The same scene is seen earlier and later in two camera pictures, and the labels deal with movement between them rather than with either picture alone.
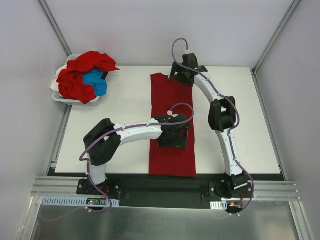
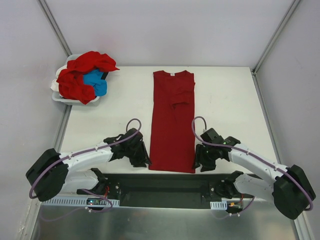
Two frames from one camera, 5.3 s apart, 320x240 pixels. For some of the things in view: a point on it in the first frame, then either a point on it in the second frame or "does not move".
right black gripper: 173,74 → 203,157
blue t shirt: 94,78 does not move
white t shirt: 55,86 does not move
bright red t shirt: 71,83 does not move
